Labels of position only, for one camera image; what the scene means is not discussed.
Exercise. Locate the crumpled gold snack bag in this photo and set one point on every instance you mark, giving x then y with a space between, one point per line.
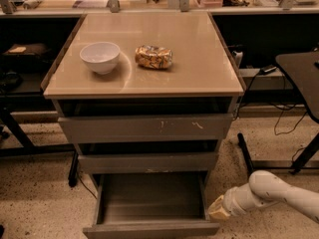
153 57

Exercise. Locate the grey top drawer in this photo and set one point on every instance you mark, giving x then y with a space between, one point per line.
145 128

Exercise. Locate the black floor bar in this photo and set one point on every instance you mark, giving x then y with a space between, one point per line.
246 154
72 178

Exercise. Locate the black power adapter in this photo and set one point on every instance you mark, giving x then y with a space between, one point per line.
267 70

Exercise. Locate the white ceramic bowl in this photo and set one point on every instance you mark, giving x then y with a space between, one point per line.
101 57

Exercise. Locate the grey bottom drawer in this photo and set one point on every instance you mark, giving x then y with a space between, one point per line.
150 206

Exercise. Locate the black round side table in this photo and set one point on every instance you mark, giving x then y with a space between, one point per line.
301 70

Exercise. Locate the grey middle drawer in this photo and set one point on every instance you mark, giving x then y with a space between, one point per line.
148 163

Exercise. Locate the grey drawer cabinet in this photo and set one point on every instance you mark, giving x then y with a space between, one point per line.
146 93

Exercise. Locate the black floor bar right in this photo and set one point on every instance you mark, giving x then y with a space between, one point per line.
246 154

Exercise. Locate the black table leg left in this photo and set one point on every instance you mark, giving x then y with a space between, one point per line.
14 127

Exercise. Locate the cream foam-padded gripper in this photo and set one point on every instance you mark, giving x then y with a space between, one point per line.
229 203

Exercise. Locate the black floor bar left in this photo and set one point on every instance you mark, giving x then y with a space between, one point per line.
72 178

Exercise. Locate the grey drawer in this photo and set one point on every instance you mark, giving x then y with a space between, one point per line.
150 206
145 128
148 163

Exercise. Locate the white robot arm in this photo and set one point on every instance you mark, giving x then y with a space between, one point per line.
264 189

